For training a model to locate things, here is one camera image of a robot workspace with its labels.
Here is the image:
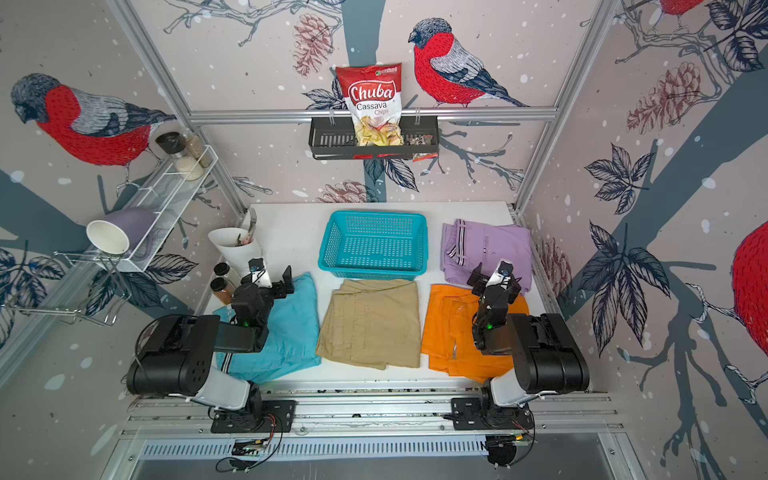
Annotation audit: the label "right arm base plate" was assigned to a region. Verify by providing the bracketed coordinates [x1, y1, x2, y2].
[443, 397, 535, 432]

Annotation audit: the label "teal plastic basket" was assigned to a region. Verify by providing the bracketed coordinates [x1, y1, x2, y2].
[318, 210, 429, 281]

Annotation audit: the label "white wire wall shelf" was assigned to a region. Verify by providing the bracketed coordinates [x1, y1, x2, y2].
[117, 145, 219, 273]

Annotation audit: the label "glass jar on shelf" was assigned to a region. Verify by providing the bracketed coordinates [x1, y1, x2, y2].
[182, 131, 212, 169]

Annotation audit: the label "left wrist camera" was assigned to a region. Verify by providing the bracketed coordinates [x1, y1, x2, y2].
[248, 257, 272, 288]

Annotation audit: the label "orange pants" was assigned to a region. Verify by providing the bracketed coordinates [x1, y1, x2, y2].
[421, 285, 513, 383]

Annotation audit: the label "light spice jar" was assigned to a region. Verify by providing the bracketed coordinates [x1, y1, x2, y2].
[213, 262, 241, 289]

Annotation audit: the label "red cassava chips bag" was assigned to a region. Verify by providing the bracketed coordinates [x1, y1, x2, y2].
[336, 63, 404, 147]

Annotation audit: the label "wire cup rack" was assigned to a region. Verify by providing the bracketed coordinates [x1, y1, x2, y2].
[1, 249, 132, 329]

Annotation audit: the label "teal pants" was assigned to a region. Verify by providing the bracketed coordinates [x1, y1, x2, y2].
[214, 273, 321, 384]

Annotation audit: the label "purple white cup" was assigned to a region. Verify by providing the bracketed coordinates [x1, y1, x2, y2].
[86, 208, 157, 255]

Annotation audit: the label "brown spice jar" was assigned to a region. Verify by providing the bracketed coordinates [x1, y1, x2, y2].
[209, 277, 235, 305]

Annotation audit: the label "black lid spice jar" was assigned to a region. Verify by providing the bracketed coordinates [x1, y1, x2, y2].
[155, 132, 186, 155]

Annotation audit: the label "black wall basket shelf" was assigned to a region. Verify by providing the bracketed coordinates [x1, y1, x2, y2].
[308, 116, 440, 160]

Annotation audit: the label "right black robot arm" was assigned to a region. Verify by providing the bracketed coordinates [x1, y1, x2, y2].
[467, 261, 590, 411]

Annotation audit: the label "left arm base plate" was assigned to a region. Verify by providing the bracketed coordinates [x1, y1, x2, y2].
[210, 400, 297, 434]

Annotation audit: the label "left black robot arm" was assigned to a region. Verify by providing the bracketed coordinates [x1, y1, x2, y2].
[126, 258, 295, 419]

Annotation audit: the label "purple pants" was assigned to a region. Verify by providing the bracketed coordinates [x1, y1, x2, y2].
[440, 219, 533, 293]

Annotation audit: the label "white utensil holder cup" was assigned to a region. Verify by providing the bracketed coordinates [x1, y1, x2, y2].
[208, 227, 263, 276]

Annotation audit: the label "khaki pants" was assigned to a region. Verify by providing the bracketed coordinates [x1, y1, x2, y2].
[316, 279, 422, 370]

